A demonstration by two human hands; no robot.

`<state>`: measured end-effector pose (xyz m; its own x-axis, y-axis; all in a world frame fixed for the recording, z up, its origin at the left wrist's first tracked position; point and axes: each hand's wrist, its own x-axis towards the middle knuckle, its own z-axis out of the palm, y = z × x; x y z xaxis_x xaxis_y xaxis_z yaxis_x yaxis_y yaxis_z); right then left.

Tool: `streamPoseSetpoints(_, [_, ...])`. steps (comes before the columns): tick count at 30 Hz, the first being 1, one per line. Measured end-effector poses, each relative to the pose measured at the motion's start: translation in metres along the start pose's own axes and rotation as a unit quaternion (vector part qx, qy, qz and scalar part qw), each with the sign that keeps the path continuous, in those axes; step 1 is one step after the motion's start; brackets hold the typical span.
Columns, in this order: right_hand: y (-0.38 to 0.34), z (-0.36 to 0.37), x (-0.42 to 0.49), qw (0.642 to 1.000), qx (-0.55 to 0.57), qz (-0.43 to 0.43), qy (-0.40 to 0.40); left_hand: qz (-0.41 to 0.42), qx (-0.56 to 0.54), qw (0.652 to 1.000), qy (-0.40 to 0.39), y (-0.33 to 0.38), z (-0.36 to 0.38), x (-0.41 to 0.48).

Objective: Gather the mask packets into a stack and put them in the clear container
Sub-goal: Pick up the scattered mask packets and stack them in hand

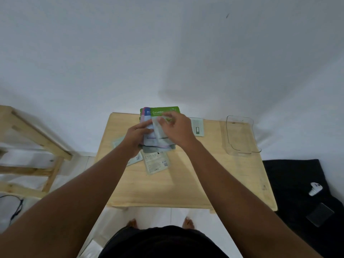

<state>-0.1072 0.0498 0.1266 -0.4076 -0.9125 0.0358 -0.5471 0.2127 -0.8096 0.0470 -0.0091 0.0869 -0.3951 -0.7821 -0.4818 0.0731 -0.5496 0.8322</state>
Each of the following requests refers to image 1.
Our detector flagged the person's black clothing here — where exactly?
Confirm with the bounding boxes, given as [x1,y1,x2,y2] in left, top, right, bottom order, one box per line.
[98,225,229,258]

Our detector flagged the pale packet with code print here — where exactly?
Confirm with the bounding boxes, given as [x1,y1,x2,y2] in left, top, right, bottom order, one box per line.
[126,151,144,167]

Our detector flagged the clear plastic container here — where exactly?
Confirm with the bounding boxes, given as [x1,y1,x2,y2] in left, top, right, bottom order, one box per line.
[221,115,262,156]

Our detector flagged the wooden rack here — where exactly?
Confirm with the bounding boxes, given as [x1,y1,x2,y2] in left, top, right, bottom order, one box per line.
[0,105,73,200]

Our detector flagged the black flat device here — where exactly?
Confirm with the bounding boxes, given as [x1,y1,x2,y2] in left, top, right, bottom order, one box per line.
[306,203,335,228]

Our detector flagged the person's left hand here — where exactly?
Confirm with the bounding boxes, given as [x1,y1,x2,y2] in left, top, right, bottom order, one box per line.
[120,119,155,159]

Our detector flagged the person's right forearm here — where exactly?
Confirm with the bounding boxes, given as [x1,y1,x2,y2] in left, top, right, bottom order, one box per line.
[181,140,323,258]

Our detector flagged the pale green packet printed back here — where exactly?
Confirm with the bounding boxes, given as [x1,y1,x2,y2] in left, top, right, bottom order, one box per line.
[142,151,171,175]

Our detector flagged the green face mask packet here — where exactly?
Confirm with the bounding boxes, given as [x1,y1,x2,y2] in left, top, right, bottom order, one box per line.
[150,106,181,124]

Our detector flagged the white packet with green mark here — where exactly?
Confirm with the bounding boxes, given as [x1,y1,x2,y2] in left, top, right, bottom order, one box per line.
[189,118,205,137]

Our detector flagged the pale lilac mask packet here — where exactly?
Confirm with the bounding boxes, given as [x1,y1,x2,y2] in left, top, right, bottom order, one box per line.
[143,116,176,149]

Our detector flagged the white controller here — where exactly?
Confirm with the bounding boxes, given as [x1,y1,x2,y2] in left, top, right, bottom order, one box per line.
[308,182,323,197]

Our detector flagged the pale green mask packet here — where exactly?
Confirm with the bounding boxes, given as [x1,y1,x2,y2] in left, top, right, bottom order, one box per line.
[112,135,126,149]

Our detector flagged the person's left forearm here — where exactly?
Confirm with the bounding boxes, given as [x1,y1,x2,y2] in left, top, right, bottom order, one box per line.
[0,148,140,258]

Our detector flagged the person's right hand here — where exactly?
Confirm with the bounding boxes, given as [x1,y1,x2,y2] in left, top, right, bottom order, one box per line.
[157,111,200,150]

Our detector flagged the black cable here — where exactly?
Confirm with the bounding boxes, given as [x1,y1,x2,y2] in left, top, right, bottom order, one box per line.
[0,195,25,226]

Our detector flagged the black cloth mat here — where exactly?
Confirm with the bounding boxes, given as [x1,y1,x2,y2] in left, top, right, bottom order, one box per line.
[262,159,344,258]

